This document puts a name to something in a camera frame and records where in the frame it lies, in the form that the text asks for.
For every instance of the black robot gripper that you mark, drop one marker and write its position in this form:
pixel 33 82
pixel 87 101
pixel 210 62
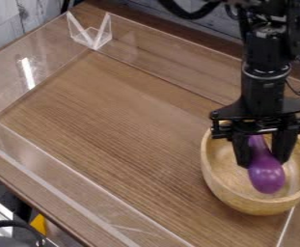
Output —
pixel 267 109

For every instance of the clear acrylic barrier wall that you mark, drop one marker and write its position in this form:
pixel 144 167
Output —
pixel 82 207

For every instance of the clear acrylic corner bracket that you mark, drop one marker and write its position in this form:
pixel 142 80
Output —
pixel 94 38

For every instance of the yellow black device corner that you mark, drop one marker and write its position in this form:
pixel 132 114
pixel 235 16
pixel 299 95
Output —
pixel 39 224

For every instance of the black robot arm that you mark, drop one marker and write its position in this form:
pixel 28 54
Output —
pixel 270 28

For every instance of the purple toy eggplant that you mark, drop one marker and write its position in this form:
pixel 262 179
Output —
pixel 264 169

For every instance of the light wooden bowl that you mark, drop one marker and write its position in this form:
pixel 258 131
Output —
pixel 228 183

